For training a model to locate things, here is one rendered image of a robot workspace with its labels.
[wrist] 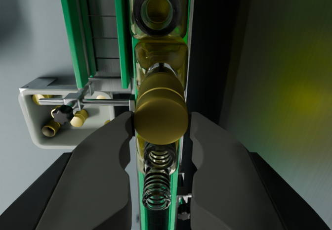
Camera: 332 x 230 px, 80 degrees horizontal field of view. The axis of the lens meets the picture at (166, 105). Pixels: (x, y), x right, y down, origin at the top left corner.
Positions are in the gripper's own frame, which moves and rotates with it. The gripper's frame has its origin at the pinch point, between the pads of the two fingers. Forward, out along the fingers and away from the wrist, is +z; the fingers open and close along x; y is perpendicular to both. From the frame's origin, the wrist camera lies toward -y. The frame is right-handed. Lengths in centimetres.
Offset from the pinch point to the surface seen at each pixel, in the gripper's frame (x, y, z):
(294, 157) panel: 11.7, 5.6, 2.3
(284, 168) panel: 11.7, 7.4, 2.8
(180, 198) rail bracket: 4.5, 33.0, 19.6
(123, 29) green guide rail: -5.6, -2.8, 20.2
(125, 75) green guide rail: -5.8, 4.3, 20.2
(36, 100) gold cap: -32, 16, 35
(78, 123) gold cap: -22.3, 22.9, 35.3
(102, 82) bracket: -12.2, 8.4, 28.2
